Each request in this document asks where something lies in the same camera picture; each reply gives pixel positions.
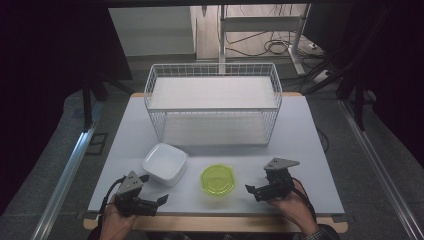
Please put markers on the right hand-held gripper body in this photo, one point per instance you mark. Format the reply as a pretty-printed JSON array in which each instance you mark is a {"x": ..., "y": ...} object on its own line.
[{"x": 278, "y": 183}]

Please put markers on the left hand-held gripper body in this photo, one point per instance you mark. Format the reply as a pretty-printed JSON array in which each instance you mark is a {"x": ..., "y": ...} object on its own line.
[{"x": 131, "y": 186}]

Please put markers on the white square bowl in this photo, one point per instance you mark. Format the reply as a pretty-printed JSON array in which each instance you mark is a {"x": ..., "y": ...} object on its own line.
[{"x": 165, "y": 163}]

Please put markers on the green round bowl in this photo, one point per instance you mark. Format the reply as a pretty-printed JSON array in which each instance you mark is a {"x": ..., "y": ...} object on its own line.
[{"x": 217, "y": 180}]

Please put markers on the person's right hand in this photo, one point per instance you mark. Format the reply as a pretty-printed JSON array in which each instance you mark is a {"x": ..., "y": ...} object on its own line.
[{"x": 293, "y": 208}]

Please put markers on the person's left hand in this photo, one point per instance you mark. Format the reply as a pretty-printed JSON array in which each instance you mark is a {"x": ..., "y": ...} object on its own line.
[{"x": 116, "y": 221}]

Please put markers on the black floor plate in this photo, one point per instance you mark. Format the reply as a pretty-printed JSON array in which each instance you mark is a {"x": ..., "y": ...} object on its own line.
[{"x": 96, "y": 144}]

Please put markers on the black metal stand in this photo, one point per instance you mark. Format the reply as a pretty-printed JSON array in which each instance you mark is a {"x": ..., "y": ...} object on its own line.
[
  {"x": 359, "y": 106},
  {"x": 87, "y": 103}
]

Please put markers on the white power strip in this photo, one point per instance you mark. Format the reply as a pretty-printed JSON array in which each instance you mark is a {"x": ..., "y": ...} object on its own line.
[{"x": 321, "y": 76}]

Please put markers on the dark curtain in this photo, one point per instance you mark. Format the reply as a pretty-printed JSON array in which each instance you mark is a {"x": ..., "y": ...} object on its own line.
[
  {"x": 393, "y": 66},
  {"x": 50, "y": 66}
]

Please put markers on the white panel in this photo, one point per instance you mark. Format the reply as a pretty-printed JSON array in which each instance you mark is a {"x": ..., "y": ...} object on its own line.
[{"x": 150, "y": 30}]

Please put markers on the metal floor rail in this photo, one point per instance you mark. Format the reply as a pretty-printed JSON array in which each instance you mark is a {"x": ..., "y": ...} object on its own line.
[
  {"x": 376, "y": 160},
  {"x": 66, "y": 173}
]

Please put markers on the white desk frame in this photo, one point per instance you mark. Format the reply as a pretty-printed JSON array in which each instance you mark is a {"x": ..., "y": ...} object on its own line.
[{"x": 260, "y": 23}]

